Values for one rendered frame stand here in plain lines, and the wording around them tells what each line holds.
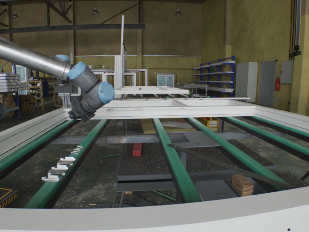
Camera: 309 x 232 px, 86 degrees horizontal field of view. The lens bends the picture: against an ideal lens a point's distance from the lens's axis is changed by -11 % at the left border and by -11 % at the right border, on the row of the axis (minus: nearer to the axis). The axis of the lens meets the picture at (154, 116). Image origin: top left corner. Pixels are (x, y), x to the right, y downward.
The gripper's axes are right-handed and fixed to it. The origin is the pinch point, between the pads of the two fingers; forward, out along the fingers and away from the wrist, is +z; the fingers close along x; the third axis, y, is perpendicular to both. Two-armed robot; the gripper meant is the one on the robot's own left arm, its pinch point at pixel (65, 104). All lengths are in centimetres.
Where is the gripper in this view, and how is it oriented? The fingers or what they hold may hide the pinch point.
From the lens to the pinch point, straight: 140.6
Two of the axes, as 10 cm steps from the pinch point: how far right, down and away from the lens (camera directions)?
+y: -1.1, -1.9, 9.8
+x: -9.9, 0.2, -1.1
